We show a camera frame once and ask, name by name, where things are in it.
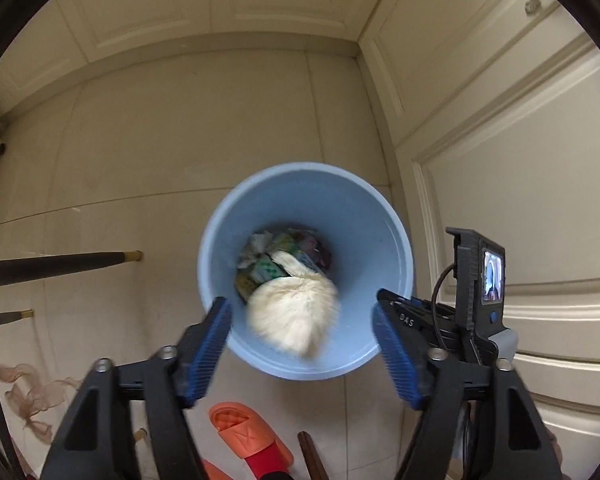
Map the brown wooden chair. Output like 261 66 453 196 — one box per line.
298 431 331 480

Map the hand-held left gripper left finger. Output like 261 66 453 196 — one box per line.
40 296 233 480

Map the brown mesh cloth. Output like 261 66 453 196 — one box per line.
0 362 83 445

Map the black cable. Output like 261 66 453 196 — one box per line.
431 265 456 346

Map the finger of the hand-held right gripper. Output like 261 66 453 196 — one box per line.
377 288 461 349

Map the clear plastic scrap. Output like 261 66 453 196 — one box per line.
237 231 280 267

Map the translucent white plastic bag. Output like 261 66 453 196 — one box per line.
246 251 342 360

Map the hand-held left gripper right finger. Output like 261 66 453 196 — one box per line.
371 303 564 480

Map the round white marble table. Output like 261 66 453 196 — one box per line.
0 245 143 331

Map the blue plastic bin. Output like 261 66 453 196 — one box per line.
197 161 415 380

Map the cream sink base cabinet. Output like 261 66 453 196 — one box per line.
0 0 421 126

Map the orange slipper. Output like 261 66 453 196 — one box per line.
209 401 295 476
200 459 233 480

